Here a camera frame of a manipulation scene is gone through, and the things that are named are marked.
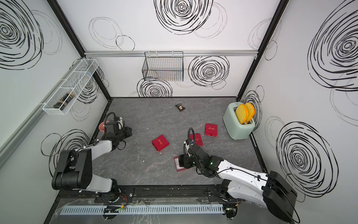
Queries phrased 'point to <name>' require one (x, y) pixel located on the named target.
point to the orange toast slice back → (251, 111)
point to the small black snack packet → (180, 107)
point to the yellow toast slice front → (242, 113)
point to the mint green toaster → (237, 130)
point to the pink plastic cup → (101, 126)
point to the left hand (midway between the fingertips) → (129, 129)
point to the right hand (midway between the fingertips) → (182, 159)
